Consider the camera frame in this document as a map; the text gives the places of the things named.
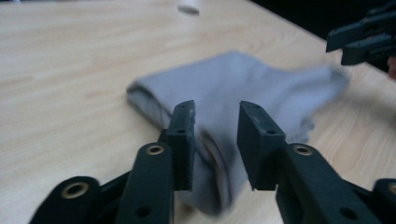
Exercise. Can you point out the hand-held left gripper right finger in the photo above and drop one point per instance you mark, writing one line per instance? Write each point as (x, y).
(260, 152)

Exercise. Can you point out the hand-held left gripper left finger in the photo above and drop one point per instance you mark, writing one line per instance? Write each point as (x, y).
(183, 146)

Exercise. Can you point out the grey pants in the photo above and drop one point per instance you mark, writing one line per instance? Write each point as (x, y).
(233, 81)

